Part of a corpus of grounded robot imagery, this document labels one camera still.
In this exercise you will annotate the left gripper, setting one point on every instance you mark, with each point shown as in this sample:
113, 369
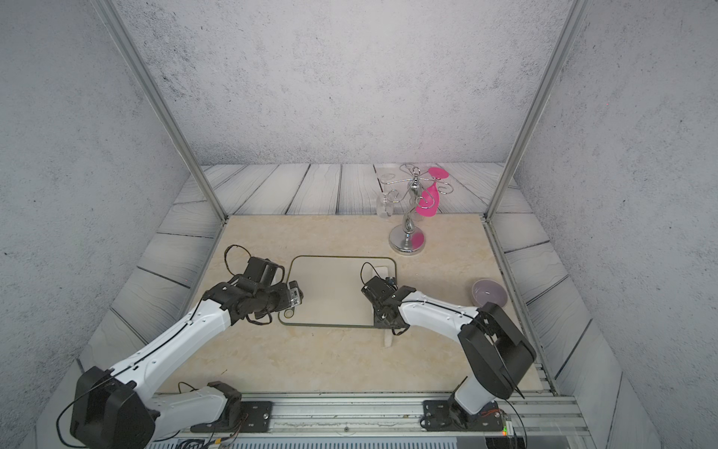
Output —
286, 298

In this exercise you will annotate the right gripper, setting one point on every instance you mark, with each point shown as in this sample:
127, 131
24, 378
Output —
377, 320

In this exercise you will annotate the glass cutting board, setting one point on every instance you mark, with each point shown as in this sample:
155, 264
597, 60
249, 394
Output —
331, 286

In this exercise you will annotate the white speckled ceramic knife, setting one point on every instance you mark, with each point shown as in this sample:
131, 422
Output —
388, 336

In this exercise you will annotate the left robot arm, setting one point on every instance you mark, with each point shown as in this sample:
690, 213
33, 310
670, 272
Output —
119, 407

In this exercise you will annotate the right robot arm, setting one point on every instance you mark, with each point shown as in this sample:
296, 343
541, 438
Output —
499, 354

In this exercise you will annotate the chrome cup holder stand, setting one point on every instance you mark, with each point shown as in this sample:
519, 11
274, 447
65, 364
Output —
407, 238

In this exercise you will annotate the clear plastic cup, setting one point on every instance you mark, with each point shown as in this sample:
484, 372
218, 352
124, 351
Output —
384, 206

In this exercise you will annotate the pink plastic cup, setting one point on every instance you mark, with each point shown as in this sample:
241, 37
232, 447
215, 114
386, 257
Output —
428, 204

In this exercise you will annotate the lilac round bowl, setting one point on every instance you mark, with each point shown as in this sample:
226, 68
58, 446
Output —
486, 291

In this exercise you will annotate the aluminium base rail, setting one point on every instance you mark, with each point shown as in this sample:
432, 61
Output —
531, 420

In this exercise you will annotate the left aluminium frame post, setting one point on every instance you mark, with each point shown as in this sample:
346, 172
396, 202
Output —
111, 18

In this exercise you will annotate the aluminium frame post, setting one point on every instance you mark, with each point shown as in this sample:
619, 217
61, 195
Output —
556, 62
111, 18

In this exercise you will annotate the right aluminium frame post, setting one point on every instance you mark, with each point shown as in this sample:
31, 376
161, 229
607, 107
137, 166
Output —
556, 62

